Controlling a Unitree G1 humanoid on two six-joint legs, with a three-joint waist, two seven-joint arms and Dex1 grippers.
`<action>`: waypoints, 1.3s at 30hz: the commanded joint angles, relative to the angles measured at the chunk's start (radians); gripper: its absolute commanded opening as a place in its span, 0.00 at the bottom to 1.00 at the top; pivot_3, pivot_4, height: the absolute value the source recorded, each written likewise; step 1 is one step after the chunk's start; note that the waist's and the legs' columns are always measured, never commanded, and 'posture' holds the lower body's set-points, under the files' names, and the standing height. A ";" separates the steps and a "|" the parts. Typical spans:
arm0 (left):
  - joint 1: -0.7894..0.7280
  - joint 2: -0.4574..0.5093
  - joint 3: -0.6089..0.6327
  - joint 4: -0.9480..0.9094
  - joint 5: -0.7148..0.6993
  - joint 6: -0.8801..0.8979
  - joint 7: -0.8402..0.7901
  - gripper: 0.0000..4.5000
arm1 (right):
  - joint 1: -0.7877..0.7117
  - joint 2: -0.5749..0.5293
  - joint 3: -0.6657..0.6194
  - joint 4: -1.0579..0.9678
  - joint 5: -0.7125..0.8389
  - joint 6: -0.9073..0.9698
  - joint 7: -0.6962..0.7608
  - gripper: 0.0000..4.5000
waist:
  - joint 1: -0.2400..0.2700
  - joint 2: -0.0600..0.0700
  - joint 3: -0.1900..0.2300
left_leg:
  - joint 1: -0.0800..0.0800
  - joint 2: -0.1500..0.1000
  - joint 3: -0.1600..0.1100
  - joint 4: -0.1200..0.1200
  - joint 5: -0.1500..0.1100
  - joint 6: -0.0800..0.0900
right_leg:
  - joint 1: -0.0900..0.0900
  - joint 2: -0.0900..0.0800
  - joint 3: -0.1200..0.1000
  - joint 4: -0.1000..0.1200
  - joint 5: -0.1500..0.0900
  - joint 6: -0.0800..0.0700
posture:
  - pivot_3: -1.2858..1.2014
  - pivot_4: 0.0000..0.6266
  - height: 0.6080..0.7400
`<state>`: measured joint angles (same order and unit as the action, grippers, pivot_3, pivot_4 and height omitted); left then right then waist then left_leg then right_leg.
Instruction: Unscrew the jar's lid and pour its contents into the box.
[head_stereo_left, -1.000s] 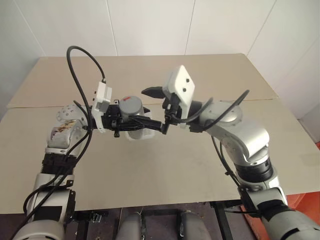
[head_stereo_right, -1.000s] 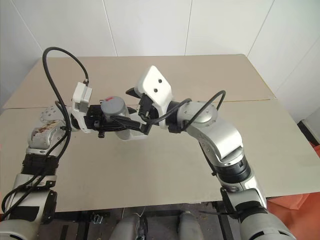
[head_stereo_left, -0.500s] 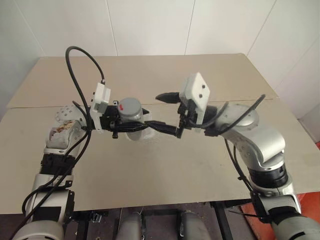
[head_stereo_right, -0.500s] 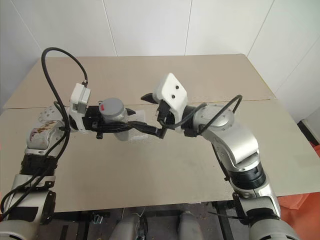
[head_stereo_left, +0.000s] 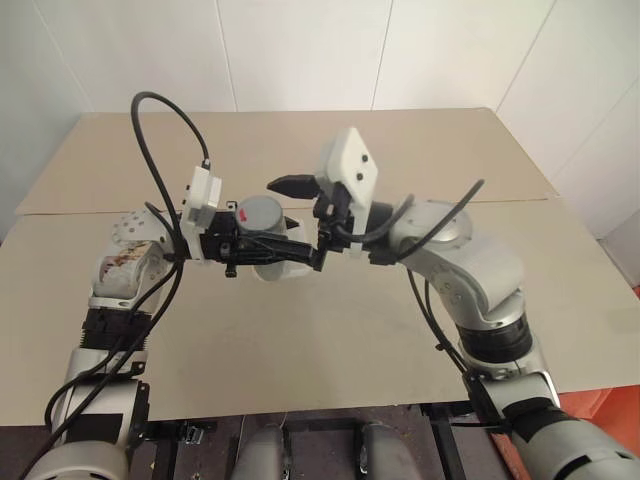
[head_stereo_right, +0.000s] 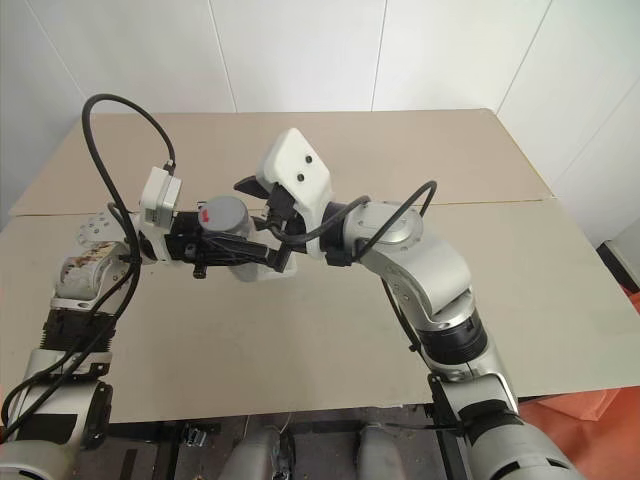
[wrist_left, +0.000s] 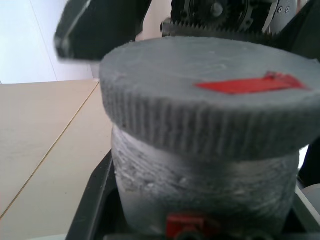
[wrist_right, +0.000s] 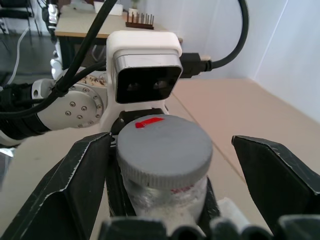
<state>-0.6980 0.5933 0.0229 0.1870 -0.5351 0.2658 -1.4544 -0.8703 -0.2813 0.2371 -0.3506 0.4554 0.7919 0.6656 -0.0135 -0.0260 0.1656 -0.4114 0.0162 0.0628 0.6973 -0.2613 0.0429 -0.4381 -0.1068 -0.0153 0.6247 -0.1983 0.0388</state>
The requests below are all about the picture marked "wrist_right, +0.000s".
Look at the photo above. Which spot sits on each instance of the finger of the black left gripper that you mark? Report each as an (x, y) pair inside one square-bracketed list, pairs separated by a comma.
[(211, 205)]

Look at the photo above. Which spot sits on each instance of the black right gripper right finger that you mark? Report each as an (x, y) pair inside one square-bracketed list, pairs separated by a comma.
[(280, 175)]

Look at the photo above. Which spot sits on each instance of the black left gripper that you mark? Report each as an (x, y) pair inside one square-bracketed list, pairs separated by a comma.
[(130, 116)]

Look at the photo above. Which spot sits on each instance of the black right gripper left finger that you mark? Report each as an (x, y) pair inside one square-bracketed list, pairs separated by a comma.
[(62, 190)]

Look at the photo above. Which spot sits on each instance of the clear jar white contents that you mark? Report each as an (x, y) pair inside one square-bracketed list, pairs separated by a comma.
[(160, 206)]

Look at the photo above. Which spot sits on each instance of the grey jar lid red mark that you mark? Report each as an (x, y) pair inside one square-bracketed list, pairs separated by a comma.
[(162, 150)]

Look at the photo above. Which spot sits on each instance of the white box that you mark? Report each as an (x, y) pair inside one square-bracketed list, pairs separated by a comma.
[(232, 210)]

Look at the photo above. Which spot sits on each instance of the white humanoid robot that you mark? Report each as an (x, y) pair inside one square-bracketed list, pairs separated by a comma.
[(53, 22)]

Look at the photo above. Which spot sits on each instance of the brown wooden peg rack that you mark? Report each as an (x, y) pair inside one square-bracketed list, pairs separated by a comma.
[(140, 22)]

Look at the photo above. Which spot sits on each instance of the dark chair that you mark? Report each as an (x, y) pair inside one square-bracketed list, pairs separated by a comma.
[(12, 15)]

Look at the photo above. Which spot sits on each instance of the white plant pot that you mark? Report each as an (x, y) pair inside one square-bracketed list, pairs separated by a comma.
[(133, 8)]

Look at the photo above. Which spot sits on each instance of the white carton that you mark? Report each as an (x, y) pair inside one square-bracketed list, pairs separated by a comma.
[(113, 7)]

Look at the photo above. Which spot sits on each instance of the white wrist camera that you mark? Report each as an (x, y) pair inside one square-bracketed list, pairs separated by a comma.
[(145, 47)]

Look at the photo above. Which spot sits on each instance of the light wooden table dark frame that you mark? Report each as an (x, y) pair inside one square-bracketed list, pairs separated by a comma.
[(75, 27)]

